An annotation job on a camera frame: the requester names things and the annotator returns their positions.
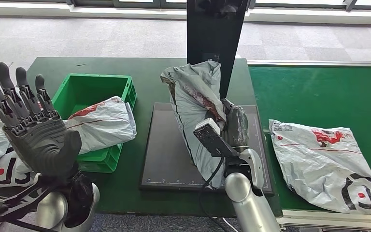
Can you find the large grey parcel black logo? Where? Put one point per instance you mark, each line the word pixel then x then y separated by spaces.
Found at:
pixel 316 166

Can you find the grey parcel bag red print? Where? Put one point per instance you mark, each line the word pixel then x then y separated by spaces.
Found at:
pixel 102 125

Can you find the green conveyor belt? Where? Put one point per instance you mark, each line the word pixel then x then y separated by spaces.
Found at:
pixel 326 96

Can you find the dark window frame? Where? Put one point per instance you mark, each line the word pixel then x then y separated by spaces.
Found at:
pixel 140 4

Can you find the white bag black letters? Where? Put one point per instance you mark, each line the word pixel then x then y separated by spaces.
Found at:
pixel 9 173

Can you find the grey parcel dark red print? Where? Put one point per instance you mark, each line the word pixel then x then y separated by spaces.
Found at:
pixel 192 112

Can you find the dark green table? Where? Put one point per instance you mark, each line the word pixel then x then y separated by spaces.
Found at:
pixel 153 80

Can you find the white window sill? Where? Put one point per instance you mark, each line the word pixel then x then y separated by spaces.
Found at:
pixel 76 12

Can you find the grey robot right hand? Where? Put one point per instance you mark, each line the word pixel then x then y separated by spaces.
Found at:
pixel 238 128

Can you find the green plastic crate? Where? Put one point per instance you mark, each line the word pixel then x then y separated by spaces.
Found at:
pixel 86 89

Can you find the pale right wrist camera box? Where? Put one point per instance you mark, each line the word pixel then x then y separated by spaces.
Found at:
pixel 211 137

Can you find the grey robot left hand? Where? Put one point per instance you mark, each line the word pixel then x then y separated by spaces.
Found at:
pixel 41 144

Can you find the black inbound scanner machine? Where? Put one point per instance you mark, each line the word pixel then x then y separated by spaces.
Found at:
pixel 163 150

